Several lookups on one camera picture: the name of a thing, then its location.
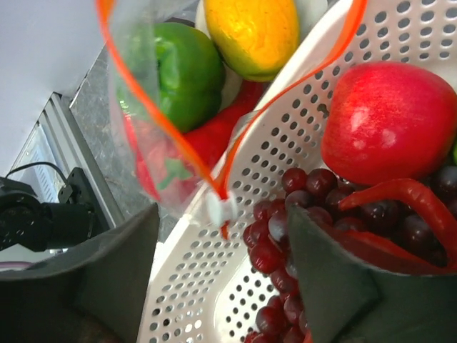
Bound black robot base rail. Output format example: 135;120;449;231
1;161;109;252

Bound red chili pepper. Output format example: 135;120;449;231
184;80;263;170

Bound red crayfish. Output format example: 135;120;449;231
338;177;456;272

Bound dark grape bunch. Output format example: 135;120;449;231
243;166;456;342

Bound white radish with leaves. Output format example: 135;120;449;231
195;1;328;108

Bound green bell pepper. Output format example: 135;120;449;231
124;22;226;133

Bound yellow green mango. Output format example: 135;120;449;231
204;0;300;82

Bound white plastic basket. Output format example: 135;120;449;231
137;0;456;342

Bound clear zip top bag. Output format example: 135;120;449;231
96;1;368;237

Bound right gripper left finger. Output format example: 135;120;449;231
1;204;160;342

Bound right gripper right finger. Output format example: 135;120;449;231
288;207;456;342

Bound red apple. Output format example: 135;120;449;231
123;114;199;206

